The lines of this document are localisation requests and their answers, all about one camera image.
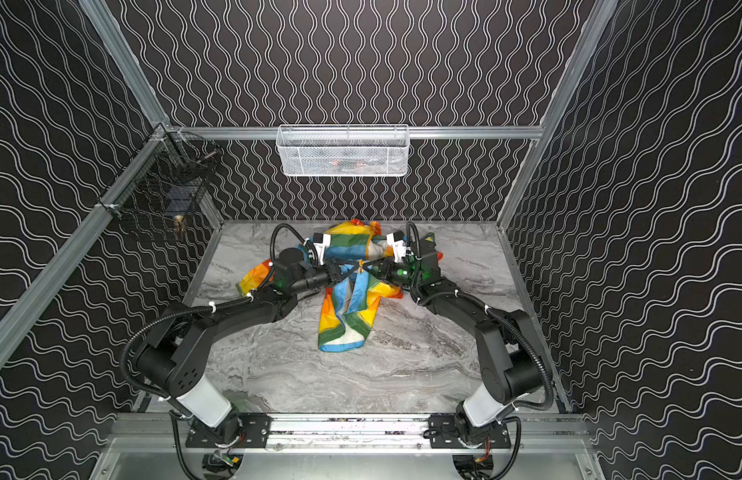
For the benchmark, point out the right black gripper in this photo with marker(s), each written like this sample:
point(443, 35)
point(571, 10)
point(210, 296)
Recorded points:
point(385, 270)

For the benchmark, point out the black mounting plate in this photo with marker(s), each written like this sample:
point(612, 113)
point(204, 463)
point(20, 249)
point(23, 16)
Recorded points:
point(237, 430)
point(454, 431)

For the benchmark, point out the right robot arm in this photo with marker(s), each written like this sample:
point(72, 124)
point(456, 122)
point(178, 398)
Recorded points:
point(511, 362)

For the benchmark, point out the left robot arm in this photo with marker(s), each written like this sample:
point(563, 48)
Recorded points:
point(168, 357)

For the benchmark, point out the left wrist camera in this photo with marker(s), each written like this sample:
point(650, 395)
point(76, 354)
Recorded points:
point(317, 245)

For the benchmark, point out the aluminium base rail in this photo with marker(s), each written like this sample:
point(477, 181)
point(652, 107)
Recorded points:
point(354, 434)

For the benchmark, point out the small brass object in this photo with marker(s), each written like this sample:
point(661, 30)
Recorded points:
point(179, 225)

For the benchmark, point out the rainbow striped jacket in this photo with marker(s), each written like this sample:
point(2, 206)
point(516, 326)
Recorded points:
point(350, 307)

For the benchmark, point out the white wire mesh basket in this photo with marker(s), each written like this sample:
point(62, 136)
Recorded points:
point(362, 150)

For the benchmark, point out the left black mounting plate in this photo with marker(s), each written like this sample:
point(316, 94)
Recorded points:
point(237, 430)

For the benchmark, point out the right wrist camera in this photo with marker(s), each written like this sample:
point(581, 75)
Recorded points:
point(397, 242)

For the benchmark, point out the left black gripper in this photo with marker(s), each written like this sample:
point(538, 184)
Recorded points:
point(334, 273)

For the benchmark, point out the black wire basket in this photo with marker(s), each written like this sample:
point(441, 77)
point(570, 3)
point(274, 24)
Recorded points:
point(173, 181)

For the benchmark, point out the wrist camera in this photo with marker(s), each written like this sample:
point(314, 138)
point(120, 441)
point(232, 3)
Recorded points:
point(317, 245)
point(397, 242)

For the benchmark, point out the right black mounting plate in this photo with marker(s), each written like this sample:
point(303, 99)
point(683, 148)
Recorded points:
point(454, 431)

